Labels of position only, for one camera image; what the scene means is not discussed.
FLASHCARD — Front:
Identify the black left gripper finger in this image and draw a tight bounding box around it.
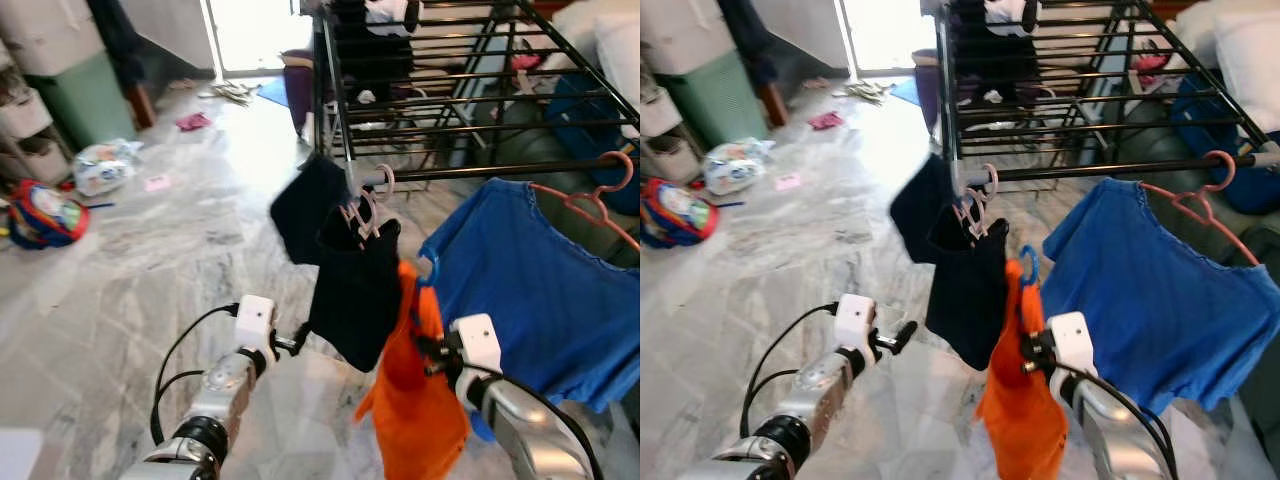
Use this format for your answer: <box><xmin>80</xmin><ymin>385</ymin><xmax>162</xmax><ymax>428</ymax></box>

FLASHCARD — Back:
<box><xmin>280</xmin><ymin>320</ymin><xmax>314</xmax><ymax>359</ymax></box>
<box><xmin>882</xmin><ymin>320</ymin><xmax>920</xmax><ymax>357</ymax></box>

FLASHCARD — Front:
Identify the orange t-shirt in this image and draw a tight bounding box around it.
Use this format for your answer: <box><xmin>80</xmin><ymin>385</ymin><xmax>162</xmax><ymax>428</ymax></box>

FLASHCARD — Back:
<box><xmin>975</xmin><ymin>258</ymin><xmax>1070</xmax><ymax>480</ymax></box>
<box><xmin>352</xmin><ymin>258</ymin><xmax>472</xmax><ymax>480</ymax></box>

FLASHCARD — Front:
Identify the pale plastic hanger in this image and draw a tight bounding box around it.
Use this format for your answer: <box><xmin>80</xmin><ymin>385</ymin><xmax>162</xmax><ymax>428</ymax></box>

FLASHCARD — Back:
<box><xmin>955</xmin><ymin>163</ymin><xmax>1002</xmax><ymax>241</ymax></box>
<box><xmin>338</xmin><ymin>163</ymin><xmax>397</xmax><ymax>241</ymax></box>

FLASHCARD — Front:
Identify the salmon pink plastic hanger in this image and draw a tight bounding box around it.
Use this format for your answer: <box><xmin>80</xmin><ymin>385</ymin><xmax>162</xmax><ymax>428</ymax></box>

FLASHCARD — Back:
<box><xmin>528</xmin><ymin>150</ymin><xmax>641</xmax><ymax>254</ymax></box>
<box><xmin>1140</xmin><ymin>150</ymin><xmax>1263</xmax><ymax>267</ymax></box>

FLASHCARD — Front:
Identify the black garment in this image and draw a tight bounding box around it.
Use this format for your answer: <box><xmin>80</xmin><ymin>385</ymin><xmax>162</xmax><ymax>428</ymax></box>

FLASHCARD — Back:
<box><xmin>890</xmin><ymin>152</ymin><xmax>1012</xmax><ymax>371</ymax></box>
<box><xmin>270</xmin><ymin>152</ymin><xmax>404</xmax><ymax>373</ymax></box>

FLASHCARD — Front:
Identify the clear plastic bag of packs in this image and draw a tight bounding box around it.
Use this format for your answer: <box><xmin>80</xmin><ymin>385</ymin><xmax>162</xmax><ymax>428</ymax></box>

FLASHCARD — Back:
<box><xmin>72</xmin><ymin>138</ymin><xmax>143</xmax><ymax>197</ymax></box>
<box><xmin>702</xmin><ymin>138</ymin><xmax>776</xmax><ymax>197</ymax></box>

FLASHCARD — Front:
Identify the red and blue backpack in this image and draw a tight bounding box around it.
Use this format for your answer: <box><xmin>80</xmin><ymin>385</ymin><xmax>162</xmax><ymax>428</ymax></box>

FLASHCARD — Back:
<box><xmin>640</xmin><ymin>178</ymin><xmax>719</xmax><ymax>249</ymax></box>
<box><xmin>5</xmin><ymin>178</ymin><xmax>91</xmax><ymax>250</ymax></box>

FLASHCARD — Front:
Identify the beige crumpled cloth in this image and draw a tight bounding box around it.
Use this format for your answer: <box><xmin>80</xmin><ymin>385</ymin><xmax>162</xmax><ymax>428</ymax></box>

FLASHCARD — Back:
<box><xmin>845</xmin><ymin>80</ymin><xmax>898</xmax><ymax>106</ymax></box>
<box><xmin>200</xmin><ymin>82</ymin><xmax>263</xmax><ymax>107</ymax></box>

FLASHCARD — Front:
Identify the dark purple bin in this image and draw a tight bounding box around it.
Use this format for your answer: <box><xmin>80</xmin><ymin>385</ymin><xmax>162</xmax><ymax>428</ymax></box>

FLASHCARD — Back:
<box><xmin>282</xmin><ymin>48</ymin><xmax>317</xmax><ymax>137</ymax></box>
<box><xmin>911</xmin><ymin>48</ymin><xmax>947</xmax><ymax>137</ymax></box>

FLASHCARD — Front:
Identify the black metal drying rack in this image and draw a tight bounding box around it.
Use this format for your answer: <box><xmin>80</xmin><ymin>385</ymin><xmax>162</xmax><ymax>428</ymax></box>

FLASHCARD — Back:
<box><xmin>935</xmin><ymin>0</ymin><xmax>1280</xmax><ymax>191</ymax></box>
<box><xmin>310</xmin><ymin>0</ymin><xmax>641</xmax><ymax>191</ymax></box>

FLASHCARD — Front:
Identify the dark blue bag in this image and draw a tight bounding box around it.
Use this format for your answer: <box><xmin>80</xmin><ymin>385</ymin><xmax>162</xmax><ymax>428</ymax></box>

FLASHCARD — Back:
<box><xmin>1170</xmin><ymin>75</ymin><xmax>1280</xmax><ymax>217</ymax></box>
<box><xmin>545</xmin><ymin>75</ymin><xmax>641</xmax><ymax>217</ymax></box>

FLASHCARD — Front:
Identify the green cabinet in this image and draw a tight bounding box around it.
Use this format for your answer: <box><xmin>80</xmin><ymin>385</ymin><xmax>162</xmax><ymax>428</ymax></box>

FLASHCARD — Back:
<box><xmin>655</xmin><ymin>50</ymin><xmax>769</xmax><ymax>151</ymax></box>
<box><xmin>30</xmin><ymin>50</ymin><xmax>139</xmax><ymax>151</ymax></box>

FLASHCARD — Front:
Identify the dark navy garment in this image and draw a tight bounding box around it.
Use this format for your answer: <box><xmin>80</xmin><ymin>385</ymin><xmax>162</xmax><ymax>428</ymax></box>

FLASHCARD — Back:
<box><xmin>330</xmin><ymin>0</ymin><xmax>421</xmax><ymax>103</ymax></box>
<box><xmin>950</xmin><ymin>0</ymin><xmax>1043</xmax><ymax>103</ymax></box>

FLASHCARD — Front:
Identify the white drawer unit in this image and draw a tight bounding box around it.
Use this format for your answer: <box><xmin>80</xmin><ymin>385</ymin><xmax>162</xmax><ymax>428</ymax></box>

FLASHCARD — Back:
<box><xmin>0</xmin><ymin>65</ymin><xmax>73</xmax><ymax>187</ymax></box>
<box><xmin>640</xmin><ymin>80</ymin><xmax>703</xmax><ymax>187</ymax></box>

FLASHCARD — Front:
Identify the dark hanging garment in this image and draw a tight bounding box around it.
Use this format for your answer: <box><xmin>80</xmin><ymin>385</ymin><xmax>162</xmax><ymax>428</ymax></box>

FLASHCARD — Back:
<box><xmin>718</xmin><ymin>0</ymin><xmax>787</xmax><ymax>93</ymax></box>
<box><xmin>88</xmin><ymin>0</ymin><xmax>152</xmax><ymax>93</ymax></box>

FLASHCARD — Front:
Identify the white pillow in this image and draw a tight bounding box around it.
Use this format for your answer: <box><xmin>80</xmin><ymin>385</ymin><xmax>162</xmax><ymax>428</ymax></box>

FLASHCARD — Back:
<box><xmin>1170</xmin><ymin>0</ymin><xmax>1280</xmax><ymax>133</ymax></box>
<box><xmin>555</xmin><ymin>0</ymin><xmax>641</xmax><ymax>113</ymax></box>

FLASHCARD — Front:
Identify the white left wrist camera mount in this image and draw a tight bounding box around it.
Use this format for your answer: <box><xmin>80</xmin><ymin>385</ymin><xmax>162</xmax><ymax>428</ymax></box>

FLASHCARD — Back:
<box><xmin>232</xmin><ymin>294</ymin><xmax>278</xmax><ymax>353</ymax></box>
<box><xmin>833</xmin><ymin>293</ymin><xmax>880</xmax><ymax>353</ymax></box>

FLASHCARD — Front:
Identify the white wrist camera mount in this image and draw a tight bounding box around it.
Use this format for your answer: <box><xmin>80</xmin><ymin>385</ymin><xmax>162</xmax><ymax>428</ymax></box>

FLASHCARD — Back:
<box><xmin>447</xmin><ymin>313</ymin><xmax>504</xmax><ymax>379</ymax></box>
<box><xmin>833</xmin><ymin>293</ymin><xmax>880</xmax><ymax>353</ymax></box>
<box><xmin>1047</xmin><ymin>312</ymin><xmax>1099</xmax><ymax>380</ymax></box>
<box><xmin>232</xmin><ymin>294</ymin><xmax>278</xmax><ymax>353</ymax></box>

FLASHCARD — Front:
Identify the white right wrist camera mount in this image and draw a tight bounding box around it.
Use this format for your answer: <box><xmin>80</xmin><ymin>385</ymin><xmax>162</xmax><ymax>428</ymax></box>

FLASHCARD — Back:
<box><xmin>1047</xmin><ymin>312</ymin><xmax>1099</xmax><ymax>380</ymax></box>
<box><xmin>447</xmin><ymin>313</ymin><xmax>504</xmax><ymax>379</ymax></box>

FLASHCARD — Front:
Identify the brown wooden post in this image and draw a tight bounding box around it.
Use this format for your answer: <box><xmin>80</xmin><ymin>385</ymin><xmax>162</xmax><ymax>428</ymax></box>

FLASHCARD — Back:
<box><xmin>757</xmin><ymin>80</ymin><xmax>789</xmax><ymax>130</ymax></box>
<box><xmin>125</xmin><ymin>80</ymin><xmax>157</xmax><ymax>131</ymax></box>

